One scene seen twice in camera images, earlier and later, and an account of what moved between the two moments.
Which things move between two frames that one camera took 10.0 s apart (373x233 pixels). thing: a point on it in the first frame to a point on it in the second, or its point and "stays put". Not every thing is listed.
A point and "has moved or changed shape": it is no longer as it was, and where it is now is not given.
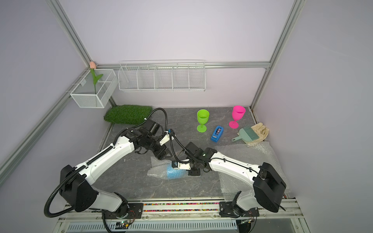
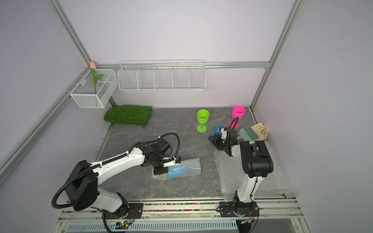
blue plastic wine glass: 174,173 stays put
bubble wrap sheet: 164,169 has moved or changed shape
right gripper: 194,173 to 216,138
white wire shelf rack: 185,75 stays put
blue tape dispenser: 217,134 stays put
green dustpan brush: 247,134 stays put
